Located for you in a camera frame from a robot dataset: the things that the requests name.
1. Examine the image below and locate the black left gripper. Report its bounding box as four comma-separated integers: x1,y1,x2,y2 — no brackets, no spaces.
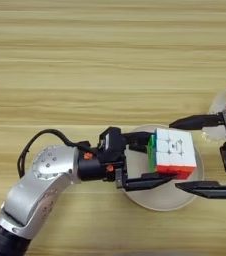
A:
76,131,178,193

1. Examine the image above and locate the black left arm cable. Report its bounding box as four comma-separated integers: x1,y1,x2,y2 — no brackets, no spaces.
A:
17,128,96,179

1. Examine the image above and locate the colourful puzzle cube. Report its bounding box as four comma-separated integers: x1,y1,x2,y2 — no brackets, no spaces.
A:
147,127,198,181

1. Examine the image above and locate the round beige plate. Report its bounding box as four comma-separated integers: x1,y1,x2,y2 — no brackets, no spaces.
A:
119,123,205,213

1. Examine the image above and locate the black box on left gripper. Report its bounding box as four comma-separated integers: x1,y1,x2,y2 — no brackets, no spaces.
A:
98,126,128,164

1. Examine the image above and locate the clear bottle with red cap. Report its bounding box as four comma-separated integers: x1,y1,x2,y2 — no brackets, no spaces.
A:
207,78,226,143

